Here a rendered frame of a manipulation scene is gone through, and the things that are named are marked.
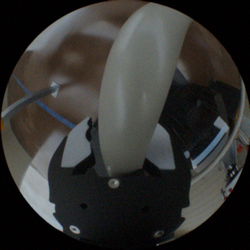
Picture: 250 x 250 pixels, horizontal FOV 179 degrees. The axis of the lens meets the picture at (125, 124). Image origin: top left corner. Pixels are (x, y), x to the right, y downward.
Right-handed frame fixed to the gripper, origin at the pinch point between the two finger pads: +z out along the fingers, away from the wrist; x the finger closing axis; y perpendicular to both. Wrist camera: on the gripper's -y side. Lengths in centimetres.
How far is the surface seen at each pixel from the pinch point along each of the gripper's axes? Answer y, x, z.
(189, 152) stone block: 26.4, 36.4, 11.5
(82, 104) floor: 29, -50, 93
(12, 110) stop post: -5, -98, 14
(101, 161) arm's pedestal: 70, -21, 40
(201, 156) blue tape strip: 26, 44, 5
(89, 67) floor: -19, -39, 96
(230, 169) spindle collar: 29, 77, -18
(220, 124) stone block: 7, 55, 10
